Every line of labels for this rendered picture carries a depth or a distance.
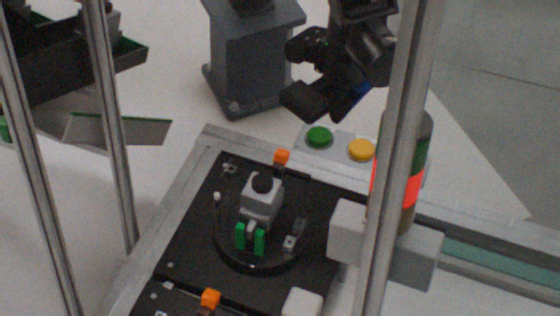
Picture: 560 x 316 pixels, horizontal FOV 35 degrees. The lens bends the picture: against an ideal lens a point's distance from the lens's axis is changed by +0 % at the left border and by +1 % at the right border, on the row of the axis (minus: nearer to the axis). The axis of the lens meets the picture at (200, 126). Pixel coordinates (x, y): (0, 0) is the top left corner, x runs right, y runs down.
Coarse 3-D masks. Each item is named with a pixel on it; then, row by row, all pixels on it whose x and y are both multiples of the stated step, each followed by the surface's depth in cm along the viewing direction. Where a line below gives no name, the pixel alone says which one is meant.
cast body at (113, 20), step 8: (104, 0) 121; (80, 8) 119; (80, 16) 119; (112, 16) 120; (120, 16) 122; (80, 24) 120; (112, 24) 120; (72, 32) 120; (80, 32) 120; (112, 32) 121; (120, 32) 123; (112, 40) 122; (120, 40) 124; (112, 48) 123
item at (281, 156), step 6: (276, 150) 127; (282, 150) 127; (288, 150) 128; (276, 156) 127; (282, 156) 127; (288, 156) 127; (276, 162) 127; (282, 162) 127; (270, 168) 126; (276, 168) 126; (282, 168) 128; (276, 174) 129; (282, 174) 128; (282, 180) 129
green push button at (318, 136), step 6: (318, 126) 143; (312, 132) 143; (318, 132) 143; (324, 132) 143; (330, 132) 143; (312, 138) 142; (318, 138) 142; (324, 138) 142; (330, 138) 142; (312, 144) 142; (318, 144) 141; (324, 144) 141
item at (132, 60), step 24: (24, 24) 118; (48, 24) 123; (72, 24) 128; (24, 48) 119; (48, 48) 103; (72, 48) 107; (120, 48) 125; (144, 48) 122; (24, 72) 101; (48, 72) 105; (72, 72) 109; (48, 96) 107
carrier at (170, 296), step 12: (144, 288) 125; (156, 288) 125; (144, 300) 123; (156, 300) 123; (168, 300) 123; (180, 300) 123; (192, 300) 123; (132, 312) 122; (144, 312) 122; (156, 312) 122; (168, 312) 122; (180, 312) 122; (192, 312) 122; (216, 312) 122; (228, 312) 122
